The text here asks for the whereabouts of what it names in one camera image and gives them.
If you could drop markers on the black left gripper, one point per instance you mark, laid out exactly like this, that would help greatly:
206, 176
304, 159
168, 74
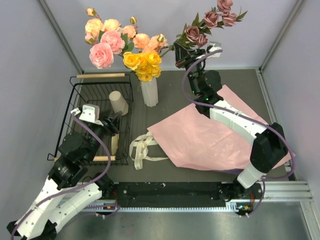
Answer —
112, 129

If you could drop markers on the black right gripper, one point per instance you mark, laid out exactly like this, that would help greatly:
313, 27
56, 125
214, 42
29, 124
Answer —
183, 58

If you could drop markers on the mauve rose stem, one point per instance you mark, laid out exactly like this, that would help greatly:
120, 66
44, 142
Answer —
220, 16

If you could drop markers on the cream printed ribbon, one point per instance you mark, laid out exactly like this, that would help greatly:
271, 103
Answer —
138, 150

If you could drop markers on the yellow rose stem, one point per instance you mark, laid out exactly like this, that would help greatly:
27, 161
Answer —
146, 66

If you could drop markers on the peach rose stem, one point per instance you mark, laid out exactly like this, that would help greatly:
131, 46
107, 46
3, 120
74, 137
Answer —
141, 41
95, 26

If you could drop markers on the pink rose stem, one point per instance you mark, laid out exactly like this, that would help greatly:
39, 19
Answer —
105, 46

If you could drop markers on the pink wrapping paper sheet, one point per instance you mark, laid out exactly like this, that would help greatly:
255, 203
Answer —
191, 140

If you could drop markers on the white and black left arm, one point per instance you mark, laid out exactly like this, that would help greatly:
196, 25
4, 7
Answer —
61, 198

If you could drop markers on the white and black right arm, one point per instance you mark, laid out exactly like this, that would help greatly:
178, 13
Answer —
268, 143

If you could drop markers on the white ribbed ceramic vase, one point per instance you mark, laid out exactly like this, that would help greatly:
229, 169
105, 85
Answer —
150, 92

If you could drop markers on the cream ceramic plate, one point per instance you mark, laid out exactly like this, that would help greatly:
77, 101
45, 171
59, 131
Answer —
114, 144

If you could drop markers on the beige paper cup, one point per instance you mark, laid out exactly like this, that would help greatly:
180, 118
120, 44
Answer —
118, 103

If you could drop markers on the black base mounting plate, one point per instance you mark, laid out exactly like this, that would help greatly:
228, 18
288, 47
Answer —
215, 190

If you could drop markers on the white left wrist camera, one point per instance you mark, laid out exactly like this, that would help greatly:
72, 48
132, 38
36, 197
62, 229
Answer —
89, 113

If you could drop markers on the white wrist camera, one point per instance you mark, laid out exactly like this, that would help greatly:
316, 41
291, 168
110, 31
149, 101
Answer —
212, 47
89, 113

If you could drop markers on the black wire basket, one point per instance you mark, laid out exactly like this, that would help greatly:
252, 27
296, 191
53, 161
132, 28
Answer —
96, 91

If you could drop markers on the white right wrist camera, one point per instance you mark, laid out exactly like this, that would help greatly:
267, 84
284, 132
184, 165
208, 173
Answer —
212, 47

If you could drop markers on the grey slotted cable duct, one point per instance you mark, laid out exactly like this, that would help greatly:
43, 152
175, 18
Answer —
229, 207

